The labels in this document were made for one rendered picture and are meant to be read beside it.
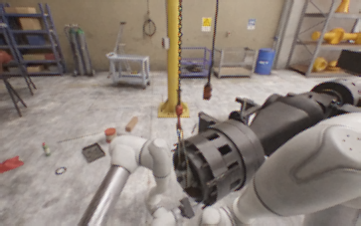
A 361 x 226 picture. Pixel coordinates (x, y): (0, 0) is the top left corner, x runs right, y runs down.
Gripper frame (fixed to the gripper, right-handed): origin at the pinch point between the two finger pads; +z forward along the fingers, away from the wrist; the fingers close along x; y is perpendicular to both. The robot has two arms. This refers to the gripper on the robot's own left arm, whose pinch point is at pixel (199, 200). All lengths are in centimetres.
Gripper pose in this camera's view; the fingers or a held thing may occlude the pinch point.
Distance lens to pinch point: 142.4
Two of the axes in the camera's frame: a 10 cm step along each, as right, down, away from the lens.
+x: 4.1, 8.8, -2.4
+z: 8.3, -2.5, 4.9
